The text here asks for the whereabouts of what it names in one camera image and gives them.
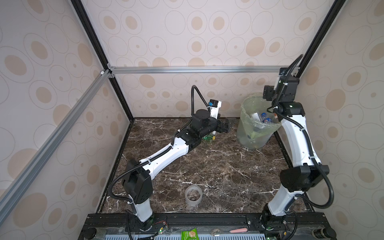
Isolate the green Sprite bottle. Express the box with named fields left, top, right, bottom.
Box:
left=203, top=134, right=216, bottom=142

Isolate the blue label water bottle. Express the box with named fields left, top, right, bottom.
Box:
left=261, top=113, right=273, bottom=124

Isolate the mesh bin with green liner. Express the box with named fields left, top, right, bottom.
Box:
left=237, top=93, right=281, bottom=150

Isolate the square clear frosted bottle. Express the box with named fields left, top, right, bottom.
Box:
left=250, top=113, right=262, bottom=123

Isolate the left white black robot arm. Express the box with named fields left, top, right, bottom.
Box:
left=108, top=85, right=230, bottom=225

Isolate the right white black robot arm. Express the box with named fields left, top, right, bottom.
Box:
left=260, top=55, right=335, bottom=226

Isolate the clear tape roll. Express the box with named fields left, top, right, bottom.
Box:
left=185, top=185, right=203, bottom=206

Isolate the pink pen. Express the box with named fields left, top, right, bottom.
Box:
left=230, top=228, right=248, bottom=234

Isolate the green snack packet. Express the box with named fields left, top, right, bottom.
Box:
left=181, top=229, right=199, bottom=240

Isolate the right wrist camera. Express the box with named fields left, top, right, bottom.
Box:
left=275, top=68, right=300, bottom=103

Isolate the back aluminium rail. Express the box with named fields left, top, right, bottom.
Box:
left=110, top=66, right=288, bottom=75

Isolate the aluminium rail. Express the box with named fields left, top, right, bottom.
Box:
left=110, top=66, right=288, bottom=75
left=1, top=69, right=112, bottom=224

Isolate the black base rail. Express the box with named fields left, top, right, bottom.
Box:
left=78, top=212, right=337, bottom=240

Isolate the left aluminium rail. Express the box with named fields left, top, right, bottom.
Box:
left=1, top=69, right=112, bottom=224

